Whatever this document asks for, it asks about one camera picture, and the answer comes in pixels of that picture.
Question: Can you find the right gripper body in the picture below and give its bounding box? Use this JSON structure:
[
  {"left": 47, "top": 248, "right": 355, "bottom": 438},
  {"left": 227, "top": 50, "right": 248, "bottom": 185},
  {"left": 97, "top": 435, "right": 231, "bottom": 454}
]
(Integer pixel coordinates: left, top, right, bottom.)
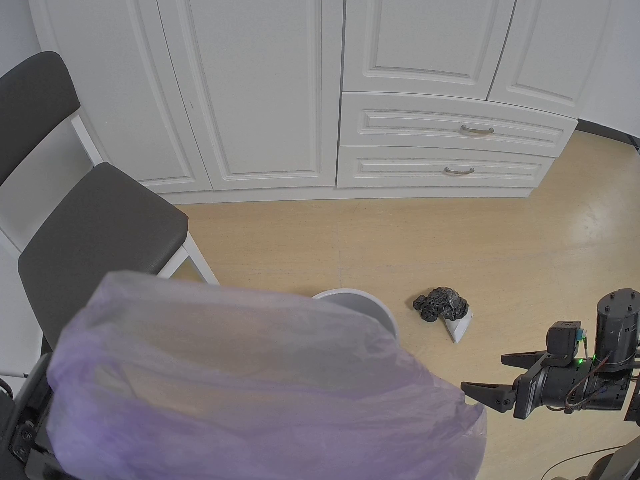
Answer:
[{"left": 513, "top": 354, "right": 599, "bottom": 421}]

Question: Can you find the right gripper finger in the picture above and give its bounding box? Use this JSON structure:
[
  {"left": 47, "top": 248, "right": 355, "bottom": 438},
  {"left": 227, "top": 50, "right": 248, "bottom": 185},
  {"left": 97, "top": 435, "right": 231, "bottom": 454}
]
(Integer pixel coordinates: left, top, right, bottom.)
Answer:
[
  {"left": 460, "top": 378, "right": 521, "bottom": 416},
  {"left": 501, "top": 348, "right": 548, "bottom": 370}
]

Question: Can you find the white wardrobe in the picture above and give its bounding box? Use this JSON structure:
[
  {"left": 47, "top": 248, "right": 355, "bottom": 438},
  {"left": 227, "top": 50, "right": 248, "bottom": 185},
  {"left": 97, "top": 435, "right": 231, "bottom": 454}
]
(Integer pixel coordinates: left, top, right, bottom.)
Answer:
[{"left": 25, "top": 0, "right": 618, "bottom": 204}]

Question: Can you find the white trash bin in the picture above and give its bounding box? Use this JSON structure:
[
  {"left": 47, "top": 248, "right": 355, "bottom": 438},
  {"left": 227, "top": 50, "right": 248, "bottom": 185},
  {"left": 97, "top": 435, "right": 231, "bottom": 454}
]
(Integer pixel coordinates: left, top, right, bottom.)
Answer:
[{"left": 311, "top": 288, "right": 401, "bottom": 341}]

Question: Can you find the white chair dark grey seat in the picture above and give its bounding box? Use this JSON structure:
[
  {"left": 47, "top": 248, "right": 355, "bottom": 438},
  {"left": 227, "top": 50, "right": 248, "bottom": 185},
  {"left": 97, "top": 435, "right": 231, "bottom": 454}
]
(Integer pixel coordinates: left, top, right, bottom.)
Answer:
[{"left": 0, "top": 50, "right": 221, "bottom": 381}]

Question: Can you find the purple plastic bag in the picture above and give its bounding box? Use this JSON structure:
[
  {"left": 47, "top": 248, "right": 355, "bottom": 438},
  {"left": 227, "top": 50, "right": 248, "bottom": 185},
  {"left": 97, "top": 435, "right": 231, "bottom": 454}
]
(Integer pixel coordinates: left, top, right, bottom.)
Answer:
[{"left": 46, "top": 269, "right": 488, "bottom": 480}]

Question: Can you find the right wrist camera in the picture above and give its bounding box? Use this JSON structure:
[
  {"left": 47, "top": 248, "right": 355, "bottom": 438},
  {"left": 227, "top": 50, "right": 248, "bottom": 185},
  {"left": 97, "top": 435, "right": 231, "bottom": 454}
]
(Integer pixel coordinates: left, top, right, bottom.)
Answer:
[{"left": 545, "top": 319, "right": 586, "bottom": 369}]

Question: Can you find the black plastic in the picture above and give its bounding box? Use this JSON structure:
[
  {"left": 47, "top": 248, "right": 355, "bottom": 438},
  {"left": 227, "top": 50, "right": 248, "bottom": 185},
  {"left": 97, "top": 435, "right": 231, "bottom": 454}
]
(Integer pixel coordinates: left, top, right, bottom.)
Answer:
[{"left": 412, "top": 286, "right": 471, "bottom": 324}]

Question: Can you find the folded white paper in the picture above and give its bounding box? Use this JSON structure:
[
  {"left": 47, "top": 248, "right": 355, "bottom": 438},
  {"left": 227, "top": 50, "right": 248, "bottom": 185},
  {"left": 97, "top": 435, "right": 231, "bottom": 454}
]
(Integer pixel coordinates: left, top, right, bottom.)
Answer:
[{"left": 440, "top": 308, "right": 474, "bottom": 345}]

